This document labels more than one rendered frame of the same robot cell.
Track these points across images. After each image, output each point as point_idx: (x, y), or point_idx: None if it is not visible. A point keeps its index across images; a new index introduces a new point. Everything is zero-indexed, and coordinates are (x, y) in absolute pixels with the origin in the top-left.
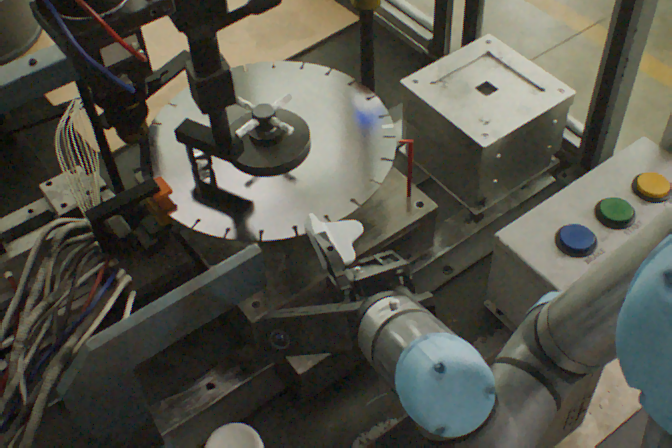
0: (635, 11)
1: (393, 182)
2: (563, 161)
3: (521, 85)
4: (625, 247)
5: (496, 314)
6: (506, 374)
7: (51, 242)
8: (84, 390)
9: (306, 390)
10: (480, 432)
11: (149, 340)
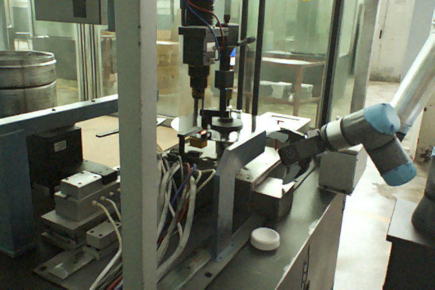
0: (333, 76)
1: (266, 148)
2: None
3: (291, 120)
4: (413, 66)
5: (324, 189)
6: None
7: None
8: (224, 176)
9: (279, 212)
10: (396, 138)
11: (241, 158)
